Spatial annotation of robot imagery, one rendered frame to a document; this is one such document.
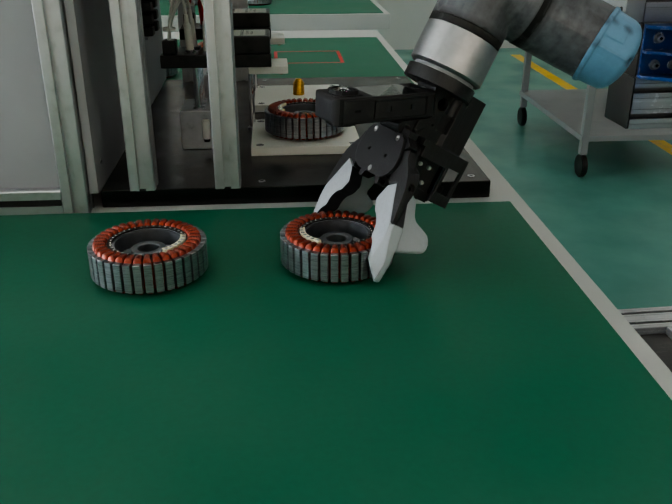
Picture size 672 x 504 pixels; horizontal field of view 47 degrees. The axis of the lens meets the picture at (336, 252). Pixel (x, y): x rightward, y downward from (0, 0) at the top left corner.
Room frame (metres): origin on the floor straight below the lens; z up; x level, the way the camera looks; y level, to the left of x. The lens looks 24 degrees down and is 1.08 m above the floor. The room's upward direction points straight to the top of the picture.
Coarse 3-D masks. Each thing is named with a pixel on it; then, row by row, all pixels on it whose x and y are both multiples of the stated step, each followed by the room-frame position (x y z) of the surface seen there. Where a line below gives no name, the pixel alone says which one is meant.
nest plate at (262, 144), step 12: (264, 120) 1.15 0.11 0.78; (252, 132) 1.08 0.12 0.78; (264, 132) 1.08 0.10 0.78; (348, 132) 1.08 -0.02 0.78; (252, 144) 1.02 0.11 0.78; (264, 144) 1.02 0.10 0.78; (276, 144) 1.02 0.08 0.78; (288, 144) 1.02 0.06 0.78; (300, 144) 1.02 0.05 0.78; (312, 144) 1.02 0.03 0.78; (324, 144) 1.02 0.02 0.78; (336, 144) 1.02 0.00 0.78; (348, 144) 1.02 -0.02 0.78
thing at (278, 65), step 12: (240, 36) 1.05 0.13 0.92; (252, 36) 1.05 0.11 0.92; (264, 36) 1.05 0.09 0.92; (180, 48) 1.09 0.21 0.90; (240, 48) 1.05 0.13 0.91; (252, 48) 1.05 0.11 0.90; (264, 48) 1.05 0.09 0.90; (168, 60) 1.04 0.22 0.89; (180, 60) 1.04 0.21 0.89; (192, 60) 1.04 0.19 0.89; (204, 60) 1.04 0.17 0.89; (240, 60) 1.04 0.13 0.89; (252, 60) 1.04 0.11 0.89; (264, 60) 1.05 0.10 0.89; (276, 60) 1.09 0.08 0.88; (252, 72) 1.05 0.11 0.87; (264, 72) 1.05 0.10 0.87; (276, 72) 1.05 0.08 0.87; (204, 96) 1.09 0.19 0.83
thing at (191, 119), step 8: (184, 104) 1.07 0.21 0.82; (192, 104) 1.07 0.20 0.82; (208, 104) 1.07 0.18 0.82; (184, 112) 1.03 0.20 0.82; (192, 112) 1.04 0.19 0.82; (200, 112) 1.04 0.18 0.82; (208, 112) 1.04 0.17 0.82; (184, 120) 1.03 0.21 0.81; (192, 120) 1.04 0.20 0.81; (200, 120) 1.04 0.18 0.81; (184, 128) 1.03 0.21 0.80; (192, 128) 1.04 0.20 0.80; (200, 128) 1.04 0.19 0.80; (184, 136) 1.03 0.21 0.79; (192, 136) 1.04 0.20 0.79; (200, 136) 1.04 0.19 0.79; (184, 144) 1.03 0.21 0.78; (192, 144) 1.03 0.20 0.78; (200, 144) 1.04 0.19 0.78; (208, 144) 1.04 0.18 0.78
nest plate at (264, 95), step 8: (256, 88) 1.37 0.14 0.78; (264, 88) 1.37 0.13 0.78; (272, 88) 1.37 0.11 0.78; (280, 88) 1.37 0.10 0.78; (288, 88) 1.37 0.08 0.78; (304, 88) 1.37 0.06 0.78; (312, 88) 1.37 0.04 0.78; (320, 88) 1.37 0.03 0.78; (256, 96) 1.31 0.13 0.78; (264, 96) 1.31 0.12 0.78; (272, 96) 1.31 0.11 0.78; (280, 96) 1.31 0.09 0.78; (288, 96) 1.31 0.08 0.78; (296, 96) 1.31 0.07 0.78; (304, 96) 1.31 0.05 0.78; (312, 96) 1.31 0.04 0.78; (256, 104) 1.25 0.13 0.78; (264, 104) 1.25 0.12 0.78
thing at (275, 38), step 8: (248, 8) 1.35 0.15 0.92; (256, 8) 1.35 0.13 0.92; (264, 8) 1.35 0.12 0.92; (240, 16) 1.29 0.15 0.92; (248, 16) 1.29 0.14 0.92; (256, 16) 1.29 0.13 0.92; (264, 16) 1.29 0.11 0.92; (240, 24) 1.29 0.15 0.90; (248, 24) 1.29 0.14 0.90; (256, 24) 1.29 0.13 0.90; (264, 24) 1.29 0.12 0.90; (200, 32) 1.28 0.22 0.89; (272, 40) 1.29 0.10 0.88; (280, 40) 1.29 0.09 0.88
